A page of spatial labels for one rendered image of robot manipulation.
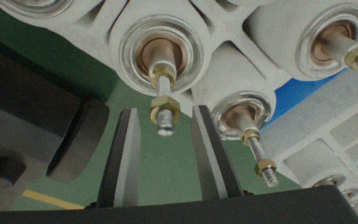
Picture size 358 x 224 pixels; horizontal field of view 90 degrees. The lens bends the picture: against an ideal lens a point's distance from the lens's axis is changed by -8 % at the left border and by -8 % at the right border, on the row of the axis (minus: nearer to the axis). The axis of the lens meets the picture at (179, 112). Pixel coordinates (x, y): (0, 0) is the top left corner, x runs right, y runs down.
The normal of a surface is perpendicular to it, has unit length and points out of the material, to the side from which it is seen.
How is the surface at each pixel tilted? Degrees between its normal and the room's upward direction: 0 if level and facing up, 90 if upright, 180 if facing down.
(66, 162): 19
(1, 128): 45
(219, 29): 0
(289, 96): 88
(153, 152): 0
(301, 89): 88
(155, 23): 4
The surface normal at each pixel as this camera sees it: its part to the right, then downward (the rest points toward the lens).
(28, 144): 0.55, 0.02
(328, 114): -0.75, -0.46
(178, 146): 0.09, 0.64
